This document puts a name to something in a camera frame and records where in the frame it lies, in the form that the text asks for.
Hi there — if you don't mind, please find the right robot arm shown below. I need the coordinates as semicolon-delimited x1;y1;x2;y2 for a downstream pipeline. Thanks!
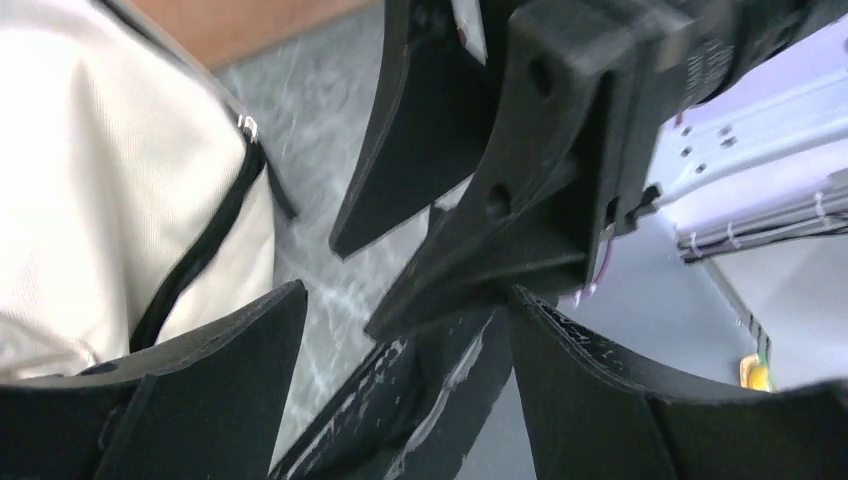
329;1;847;341

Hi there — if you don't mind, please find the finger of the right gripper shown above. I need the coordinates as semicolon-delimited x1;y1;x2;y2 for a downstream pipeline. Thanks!
366;67;610;341
329;1;511;258

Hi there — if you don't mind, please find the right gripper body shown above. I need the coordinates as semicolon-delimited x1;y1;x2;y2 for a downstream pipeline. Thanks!
510;1;847;239

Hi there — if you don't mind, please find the wooden board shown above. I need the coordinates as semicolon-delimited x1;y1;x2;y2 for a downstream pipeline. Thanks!
133;0;372;67

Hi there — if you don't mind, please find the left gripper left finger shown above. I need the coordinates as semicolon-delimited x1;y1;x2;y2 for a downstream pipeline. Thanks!
1;281;307;479

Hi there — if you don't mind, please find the black base frame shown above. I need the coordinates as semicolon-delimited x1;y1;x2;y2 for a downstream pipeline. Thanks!
269;309;512;480

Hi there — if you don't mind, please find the beige canvas backpack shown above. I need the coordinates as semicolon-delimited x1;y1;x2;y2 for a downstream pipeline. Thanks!
1;1;287;383

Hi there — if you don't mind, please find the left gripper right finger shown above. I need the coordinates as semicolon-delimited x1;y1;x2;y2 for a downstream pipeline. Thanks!
510;287;847;479

